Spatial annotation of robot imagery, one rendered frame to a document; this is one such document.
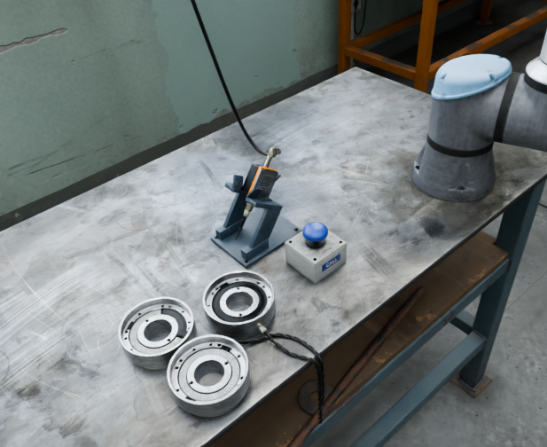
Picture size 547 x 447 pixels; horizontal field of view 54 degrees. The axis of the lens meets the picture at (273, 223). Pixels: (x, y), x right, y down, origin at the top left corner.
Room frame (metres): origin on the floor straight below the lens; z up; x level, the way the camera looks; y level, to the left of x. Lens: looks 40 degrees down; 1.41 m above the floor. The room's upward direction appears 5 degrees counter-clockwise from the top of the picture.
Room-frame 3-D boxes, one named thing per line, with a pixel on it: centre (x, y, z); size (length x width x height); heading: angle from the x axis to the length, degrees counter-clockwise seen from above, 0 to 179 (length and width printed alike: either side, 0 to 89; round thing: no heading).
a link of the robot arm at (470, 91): (0.82, -0.36, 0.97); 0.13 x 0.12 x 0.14; 58
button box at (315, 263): (0.63, -0.07, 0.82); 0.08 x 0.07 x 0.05; 127
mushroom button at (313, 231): (0.62, -0.06, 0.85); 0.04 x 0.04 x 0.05
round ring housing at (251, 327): (0.53, 0.06, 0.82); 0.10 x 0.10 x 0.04
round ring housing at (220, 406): (0.41, 0.10, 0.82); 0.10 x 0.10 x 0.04
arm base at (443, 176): (0.82, -0.35, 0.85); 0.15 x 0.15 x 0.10
